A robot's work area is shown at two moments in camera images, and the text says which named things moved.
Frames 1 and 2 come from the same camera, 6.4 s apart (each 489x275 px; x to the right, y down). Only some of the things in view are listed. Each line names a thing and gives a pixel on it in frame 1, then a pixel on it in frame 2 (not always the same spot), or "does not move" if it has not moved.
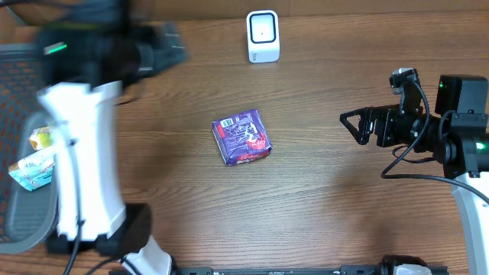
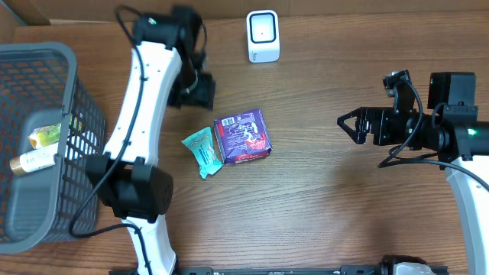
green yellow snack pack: (40, 137) does not move
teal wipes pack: (34, 172) → (202, 143)
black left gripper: (166, 56) → (205, 98)
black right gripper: (384, 115) does not move
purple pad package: (242, 137) does not move
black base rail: (345, 270) does not move
